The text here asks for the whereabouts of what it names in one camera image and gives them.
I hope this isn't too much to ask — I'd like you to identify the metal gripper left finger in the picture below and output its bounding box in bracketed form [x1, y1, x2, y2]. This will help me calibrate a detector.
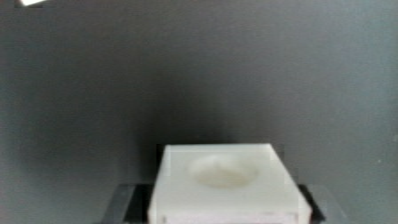
[95, 184, 152, 224]

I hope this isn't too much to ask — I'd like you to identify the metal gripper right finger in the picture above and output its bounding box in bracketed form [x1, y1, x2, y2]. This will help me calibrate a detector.
[298, 184, 326, 224]

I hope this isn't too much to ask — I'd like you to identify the white tagged cube nut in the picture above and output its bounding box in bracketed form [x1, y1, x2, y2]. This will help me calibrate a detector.
[147, 143, 312, 224]

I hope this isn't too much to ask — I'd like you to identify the white fiducial tag sheet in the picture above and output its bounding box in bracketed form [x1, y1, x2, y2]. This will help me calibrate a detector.
[15, 0, 45, 8]

